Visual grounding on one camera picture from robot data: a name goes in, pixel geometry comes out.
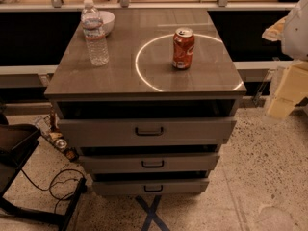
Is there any clear plastic water bottle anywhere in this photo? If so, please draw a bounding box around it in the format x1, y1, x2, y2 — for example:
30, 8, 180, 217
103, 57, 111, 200
81, 0, 109, 66

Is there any blue tape cross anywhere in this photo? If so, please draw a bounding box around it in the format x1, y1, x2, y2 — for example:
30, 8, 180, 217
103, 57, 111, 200
135, 195, 170, 231

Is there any white bowl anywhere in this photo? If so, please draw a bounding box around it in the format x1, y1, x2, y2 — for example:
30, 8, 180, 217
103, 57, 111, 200
100, 11, 116, 35

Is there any red soda can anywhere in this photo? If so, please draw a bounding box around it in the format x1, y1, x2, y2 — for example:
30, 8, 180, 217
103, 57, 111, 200
172, 27, 194, 69

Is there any grey drawer cabinet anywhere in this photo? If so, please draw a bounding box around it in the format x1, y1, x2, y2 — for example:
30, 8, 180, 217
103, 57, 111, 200
45, 9, 245, 182

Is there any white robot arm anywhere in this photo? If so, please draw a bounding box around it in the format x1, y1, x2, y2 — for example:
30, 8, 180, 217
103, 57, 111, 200
262, 0, 308, 119

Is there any grey bottom drawer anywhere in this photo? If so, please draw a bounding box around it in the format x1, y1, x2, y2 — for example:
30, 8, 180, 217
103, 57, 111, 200
92, 178, 209, 195

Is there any basket of snack items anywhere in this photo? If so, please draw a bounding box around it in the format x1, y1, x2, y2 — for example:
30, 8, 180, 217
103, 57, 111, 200
33, 108, 79, 162

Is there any black cable on floor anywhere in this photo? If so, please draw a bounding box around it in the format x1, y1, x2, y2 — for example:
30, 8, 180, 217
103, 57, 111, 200
20, 167, 87, 214

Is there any grey top drawer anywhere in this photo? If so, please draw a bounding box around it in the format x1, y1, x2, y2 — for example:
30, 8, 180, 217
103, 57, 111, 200
59, 117, 236, 147

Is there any grey rail barrier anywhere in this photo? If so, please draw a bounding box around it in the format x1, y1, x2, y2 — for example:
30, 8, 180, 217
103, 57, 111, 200
1, 0, 290, 103

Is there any grey drawer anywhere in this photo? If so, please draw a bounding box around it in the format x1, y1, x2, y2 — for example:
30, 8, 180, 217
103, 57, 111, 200
80, 153, 219, 174
92, 178, 209, 195
59, 117, 236, 147

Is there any black chair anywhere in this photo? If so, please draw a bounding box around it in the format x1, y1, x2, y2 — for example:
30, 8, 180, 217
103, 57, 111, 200
0, 114, 87, 231

